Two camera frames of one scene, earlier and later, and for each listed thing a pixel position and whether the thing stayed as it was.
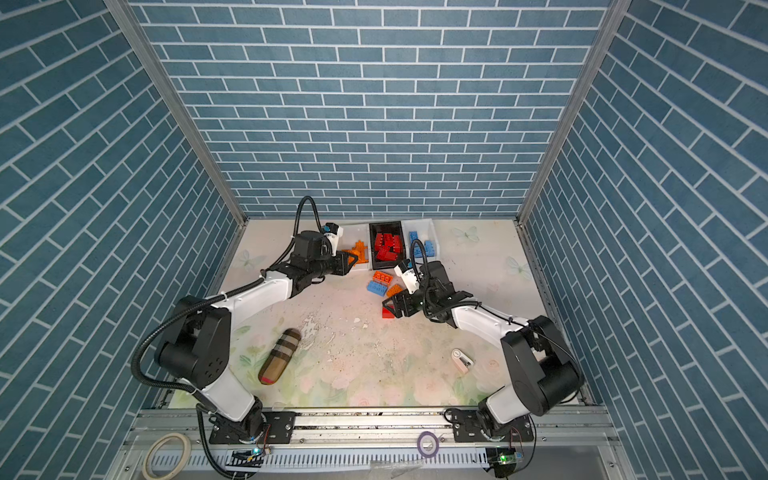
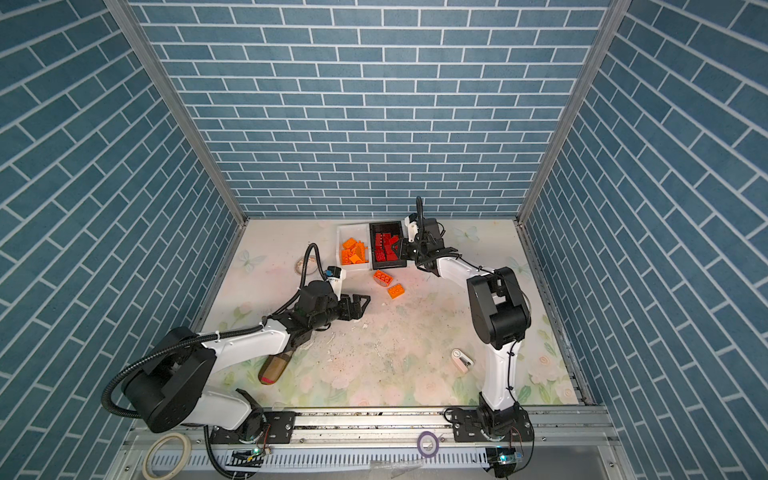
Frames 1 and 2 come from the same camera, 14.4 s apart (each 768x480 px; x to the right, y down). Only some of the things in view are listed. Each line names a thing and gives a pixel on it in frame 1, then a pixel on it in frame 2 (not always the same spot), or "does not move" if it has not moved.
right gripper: (399, 298) -> (407, 245)
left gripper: (341, 262) -> (356, 312)
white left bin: (352, 233) does not move
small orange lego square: (394, 290) does not move
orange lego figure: (361, 251) does not move
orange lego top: (382, 277) does not move
